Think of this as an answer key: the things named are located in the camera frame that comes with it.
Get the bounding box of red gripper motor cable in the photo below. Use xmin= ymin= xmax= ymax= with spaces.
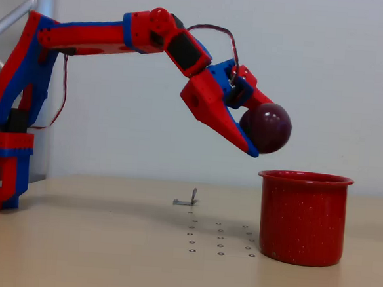
xmin=182 ymin=22 xmax=244 ymax=85

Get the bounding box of red arm motor cable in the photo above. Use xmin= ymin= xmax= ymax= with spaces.
xmin=30 ymin=50 xmax=70 ymax=132

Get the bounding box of small grey metal bracket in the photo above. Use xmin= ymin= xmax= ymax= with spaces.
xmin=172 ymin=186 xmax=201 ymax=207

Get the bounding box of red speckled enamel cup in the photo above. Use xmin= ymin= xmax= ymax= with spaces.
xmin=251 ymin=168 xmax=355 ymax=270

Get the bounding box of dark purple plum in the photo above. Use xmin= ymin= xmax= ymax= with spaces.
xmin=236 ymin=100 xmax=294 ymax=157

